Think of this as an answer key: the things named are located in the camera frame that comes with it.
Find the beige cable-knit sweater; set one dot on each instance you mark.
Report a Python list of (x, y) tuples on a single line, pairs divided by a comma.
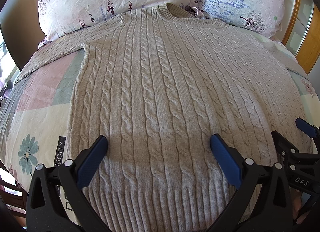
[(158, 83)]

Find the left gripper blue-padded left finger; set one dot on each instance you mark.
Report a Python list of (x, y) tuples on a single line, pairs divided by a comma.
[(45, 210)]

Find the pastel patchwork bed sheet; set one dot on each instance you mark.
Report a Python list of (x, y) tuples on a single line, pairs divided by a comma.
[(34, 123)]

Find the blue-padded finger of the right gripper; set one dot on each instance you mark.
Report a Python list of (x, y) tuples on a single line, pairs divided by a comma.
[(308, 129)]

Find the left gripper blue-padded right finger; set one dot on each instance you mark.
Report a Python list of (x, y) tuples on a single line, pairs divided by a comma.
[(262, 200)]

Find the wooden headboard frame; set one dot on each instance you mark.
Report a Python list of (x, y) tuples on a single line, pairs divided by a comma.
[(300, 32)]

